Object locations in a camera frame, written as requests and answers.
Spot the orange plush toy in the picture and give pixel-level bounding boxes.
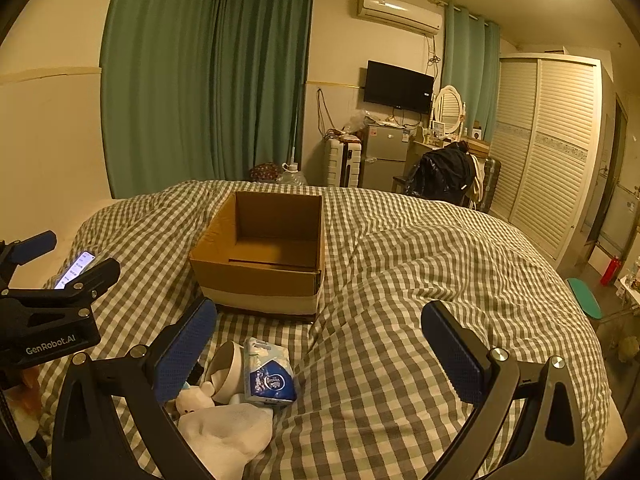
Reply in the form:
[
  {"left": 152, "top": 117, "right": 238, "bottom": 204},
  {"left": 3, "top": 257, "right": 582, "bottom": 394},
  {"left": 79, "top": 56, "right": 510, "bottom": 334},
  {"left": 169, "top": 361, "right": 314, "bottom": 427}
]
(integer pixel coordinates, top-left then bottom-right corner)
[{"left": 10, "top": 365, "right": 43, "bottom": 421}]

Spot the light green curtain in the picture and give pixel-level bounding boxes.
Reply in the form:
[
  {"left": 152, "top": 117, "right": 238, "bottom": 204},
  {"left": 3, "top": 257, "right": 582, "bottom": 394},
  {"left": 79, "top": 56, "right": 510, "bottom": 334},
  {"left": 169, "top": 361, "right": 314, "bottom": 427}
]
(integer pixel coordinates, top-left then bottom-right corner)
[{"left": 444, "top": 0, "right": 501, "bottom": 136}]

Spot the white suitcase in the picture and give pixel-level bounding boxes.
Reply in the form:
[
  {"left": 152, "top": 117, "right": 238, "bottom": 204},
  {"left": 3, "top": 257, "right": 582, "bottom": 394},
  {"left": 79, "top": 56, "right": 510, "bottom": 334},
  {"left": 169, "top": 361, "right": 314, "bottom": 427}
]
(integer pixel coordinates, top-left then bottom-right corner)
[{"left": 325, "top": 137, "right": 363, "bottom": 188}]

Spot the smartphone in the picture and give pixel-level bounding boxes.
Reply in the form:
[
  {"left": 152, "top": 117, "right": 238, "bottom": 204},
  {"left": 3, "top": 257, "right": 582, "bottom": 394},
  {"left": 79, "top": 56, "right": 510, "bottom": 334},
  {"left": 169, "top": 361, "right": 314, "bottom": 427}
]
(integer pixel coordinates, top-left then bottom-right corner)
[{"left": 54, "top": 250, "right": 96, "bottom": 290}]

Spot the silver suitcase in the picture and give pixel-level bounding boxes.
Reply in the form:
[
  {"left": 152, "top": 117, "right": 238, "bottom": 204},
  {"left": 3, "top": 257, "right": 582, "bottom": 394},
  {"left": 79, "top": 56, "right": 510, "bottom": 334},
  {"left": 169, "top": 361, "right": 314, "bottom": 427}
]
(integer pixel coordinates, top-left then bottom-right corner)
[{"left": 480, "top": 157, "right": 501, "bottom": 213}]

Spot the red fire extinguisher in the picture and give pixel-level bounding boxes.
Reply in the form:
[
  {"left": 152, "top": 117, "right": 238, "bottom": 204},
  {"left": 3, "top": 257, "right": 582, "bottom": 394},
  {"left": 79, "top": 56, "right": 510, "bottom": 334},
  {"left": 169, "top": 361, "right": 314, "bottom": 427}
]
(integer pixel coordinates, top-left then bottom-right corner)
[{"left": 602, "top": 256, "right": 623, "bottom": 286}]

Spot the clear water jug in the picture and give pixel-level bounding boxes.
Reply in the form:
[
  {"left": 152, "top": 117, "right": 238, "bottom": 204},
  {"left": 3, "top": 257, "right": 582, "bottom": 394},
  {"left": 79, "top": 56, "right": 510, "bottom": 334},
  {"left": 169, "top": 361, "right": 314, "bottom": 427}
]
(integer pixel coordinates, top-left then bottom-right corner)
[{"left": 280, "top": 160, "right": 308, "bottom": 187}]

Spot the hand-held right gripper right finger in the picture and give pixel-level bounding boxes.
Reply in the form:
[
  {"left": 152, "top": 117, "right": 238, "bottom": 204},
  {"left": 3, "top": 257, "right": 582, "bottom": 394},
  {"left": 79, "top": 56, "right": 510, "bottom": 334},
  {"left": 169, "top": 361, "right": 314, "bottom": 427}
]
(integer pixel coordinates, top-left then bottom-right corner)
[{"left": 421, "top": 300, "right": 587, "bottom": 480}]

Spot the black wall television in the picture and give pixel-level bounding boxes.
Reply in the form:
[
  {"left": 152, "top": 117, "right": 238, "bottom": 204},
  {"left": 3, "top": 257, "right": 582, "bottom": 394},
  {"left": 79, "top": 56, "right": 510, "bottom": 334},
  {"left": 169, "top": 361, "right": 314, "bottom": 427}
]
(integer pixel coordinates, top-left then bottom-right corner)
[{"left": 363, "top": 60, "right": 435, "bottom": 115}]

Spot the black jacket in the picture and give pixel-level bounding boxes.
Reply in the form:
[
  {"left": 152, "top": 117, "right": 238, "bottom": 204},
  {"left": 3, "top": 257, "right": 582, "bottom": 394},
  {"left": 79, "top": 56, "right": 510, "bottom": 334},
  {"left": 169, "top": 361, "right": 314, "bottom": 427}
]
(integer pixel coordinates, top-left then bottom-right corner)
[{"left": 405, "top": 142, "right": 476, "bottom": 206}]

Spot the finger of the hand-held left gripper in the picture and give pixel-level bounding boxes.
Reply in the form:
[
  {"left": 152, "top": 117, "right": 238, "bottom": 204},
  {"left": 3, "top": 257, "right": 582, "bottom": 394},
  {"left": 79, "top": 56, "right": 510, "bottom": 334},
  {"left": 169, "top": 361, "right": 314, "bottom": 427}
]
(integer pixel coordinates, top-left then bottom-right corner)
[
  {"left": 0, "top": 258, "right": 121, "bottom": 328},
  {"left": 0, "top": 230, "right": 58, "bottom": 286}
]

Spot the white cloth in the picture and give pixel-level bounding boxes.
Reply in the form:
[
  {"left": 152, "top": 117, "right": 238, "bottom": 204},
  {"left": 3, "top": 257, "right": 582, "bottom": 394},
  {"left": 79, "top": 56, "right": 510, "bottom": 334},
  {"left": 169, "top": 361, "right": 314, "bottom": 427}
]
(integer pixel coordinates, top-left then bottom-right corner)
[{"left": 177, "top": 400, "right": 275, "bottom": 480}]

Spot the white air conditioner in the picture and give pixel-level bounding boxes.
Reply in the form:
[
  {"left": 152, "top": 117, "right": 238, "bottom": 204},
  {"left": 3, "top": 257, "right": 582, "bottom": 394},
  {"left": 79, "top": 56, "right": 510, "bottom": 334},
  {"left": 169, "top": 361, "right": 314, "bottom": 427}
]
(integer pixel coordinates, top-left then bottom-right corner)
[{"left": 356, "top": 0, "right": 444, "bottom": 37}]

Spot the teal oval board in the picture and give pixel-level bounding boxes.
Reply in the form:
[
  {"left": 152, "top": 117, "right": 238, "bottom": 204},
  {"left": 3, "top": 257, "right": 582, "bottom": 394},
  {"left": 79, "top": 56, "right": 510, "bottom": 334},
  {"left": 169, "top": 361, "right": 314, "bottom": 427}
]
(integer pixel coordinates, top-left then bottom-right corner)
[{"left": 567, "top": 277, "right": 603, "bottom": 320}]

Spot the wooden dressing table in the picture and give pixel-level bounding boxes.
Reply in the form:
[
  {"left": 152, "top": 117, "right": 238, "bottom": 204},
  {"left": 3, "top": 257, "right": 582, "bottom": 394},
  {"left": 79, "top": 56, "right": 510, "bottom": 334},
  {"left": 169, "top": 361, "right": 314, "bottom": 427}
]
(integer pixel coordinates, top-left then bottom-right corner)
[{"left": 412, "top": 135, "right": 493, "bottom": 171}]

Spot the white oval mirror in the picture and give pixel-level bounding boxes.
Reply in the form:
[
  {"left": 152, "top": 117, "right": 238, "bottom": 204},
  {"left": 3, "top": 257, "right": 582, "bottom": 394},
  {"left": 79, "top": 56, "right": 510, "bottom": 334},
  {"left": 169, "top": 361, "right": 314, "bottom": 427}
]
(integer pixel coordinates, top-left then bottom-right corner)
[{"left": 432, "top": 85, "right": 463, "bottom": 136}]

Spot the floral bag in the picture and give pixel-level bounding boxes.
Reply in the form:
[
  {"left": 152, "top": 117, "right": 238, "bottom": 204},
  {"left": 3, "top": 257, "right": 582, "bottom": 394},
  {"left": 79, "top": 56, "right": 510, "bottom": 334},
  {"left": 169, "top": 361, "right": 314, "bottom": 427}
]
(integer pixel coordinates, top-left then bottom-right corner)
[{"left": 248, "top": 161, "right": 282, "bottom": 182}]

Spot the white louvred wardrobe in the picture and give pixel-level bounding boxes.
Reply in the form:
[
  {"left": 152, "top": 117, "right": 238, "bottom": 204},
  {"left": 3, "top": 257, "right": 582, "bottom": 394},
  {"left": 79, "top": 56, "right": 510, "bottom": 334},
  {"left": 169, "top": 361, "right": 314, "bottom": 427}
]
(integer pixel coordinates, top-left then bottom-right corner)
[{"left": 487, "top": 55, "right": 603, "bottom": 261}]

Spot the brown cardboard box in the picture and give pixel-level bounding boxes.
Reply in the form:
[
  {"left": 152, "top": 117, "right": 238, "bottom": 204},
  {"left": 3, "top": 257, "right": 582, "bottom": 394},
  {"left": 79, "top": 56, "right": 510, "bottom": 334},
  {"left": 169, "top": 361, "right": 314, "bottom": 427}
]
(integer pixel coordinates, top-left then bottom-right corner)
[{"left": 189, "top": 191, "right": 327, "bottom": 323}]

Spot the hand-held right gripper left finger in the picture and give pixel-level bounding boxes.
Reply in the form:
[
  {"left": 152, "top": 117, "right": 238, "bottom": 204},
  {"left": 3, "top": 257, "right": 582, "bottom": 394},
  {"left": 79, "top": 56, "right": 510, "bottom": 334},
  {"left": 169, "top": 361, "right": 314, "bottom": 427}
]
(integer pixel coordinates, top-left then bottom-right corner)
[{"left": 50, "top": 296, "right": 219, "bottom": 480}]

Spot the blue tissue packet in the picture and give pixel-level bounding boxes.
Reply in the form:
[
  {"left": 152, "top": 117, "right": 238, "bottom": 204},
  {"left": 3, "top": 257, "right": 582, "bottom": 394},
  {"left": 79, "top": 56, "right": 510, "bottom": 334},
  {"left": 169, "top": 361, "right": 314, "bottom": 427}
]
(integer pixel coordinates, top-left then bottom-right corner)
[{"left": 243, "top": 337, "right": 298, "bottom": 407}]

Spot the white plush toy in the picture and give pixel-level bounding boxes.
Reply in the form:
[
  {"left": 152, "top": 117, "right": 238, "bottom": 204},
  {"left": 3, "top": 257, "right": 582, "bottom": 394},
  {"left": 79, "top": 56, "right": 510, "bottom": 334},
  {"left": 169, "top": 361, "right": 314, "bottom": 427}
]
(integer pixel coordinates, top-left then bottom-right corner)
[{"left": 175, "top": 382, "right": 216, "bottom": 416}]

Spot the silver small fridge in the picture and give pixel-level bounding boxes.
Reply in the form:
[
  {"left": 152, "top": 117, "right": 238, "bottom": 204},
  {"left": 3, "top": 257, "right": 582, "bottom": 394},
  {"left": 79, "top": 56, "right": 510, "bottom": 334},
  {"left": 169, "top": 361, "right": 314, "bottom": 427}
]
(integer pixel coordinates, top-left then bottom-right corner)
[{"left": 361, "top": 124, "right": 408, "bottom": 190}]

